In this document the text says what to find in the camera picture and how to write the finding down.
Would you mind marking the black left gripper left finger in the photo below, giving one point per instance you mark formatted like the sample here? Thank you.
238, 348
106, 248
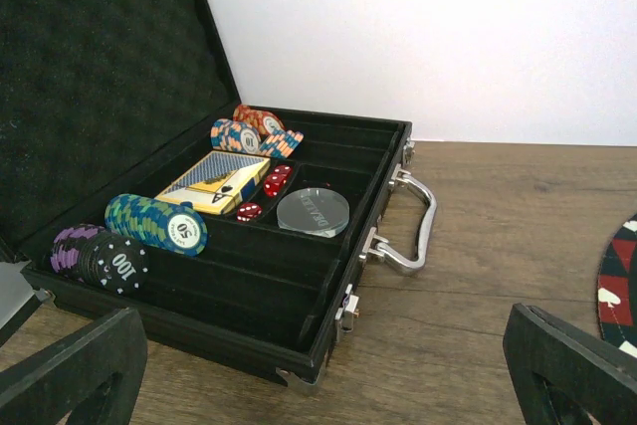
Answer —
91, 376

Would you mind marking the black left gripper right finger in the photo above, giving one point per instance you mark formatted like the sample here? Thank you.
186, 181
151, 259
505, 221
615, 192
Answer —
563, 375

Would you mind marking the round red black poker mat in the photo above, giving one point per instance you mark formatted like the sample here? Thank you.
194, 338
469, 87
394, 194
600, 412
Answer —
616, 289

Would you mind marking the black purple 100 chip stack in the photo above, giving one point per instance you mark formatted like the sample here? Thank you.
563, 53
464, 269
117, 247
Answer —
98, 257

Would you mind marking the blue green 50 chip row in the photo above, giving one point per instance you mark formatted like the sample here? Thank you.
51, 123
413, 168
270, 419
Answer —
172, 227

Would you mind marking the black poker chip case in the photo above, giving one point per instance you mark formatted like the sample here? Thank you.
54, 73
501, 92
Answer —
103, 97

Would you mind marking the red die near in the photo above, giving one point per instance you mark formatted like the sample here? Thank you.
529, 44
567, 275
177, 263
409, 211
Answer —
248, 211

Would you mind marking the red die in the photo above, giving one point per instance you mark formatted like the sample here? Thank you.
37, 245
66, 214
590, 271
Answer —
248, 211
273, 183
283, 170

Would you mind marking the blue playing card box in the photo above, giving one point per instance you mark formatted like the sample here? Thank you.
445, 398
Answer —
217, 183

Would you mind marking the red die middle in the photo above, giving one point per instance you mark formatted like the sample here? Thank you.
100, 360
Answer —
273, 183

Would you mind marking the blue orange 10 chip row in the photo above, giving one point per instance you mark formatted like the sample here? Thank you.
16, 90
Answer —
234, 136

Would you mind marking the clear acrylic dealer button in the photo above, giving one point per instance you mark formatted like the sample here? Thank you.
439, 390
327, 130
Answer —
315, 211

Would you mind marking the red die far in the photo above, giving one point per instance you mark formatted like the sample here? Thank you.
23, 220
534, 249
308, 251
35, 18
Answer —
283, 170

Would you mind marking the red orange chip row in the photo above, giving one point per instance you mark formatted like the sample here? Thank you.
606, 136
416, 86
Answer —
263, 121

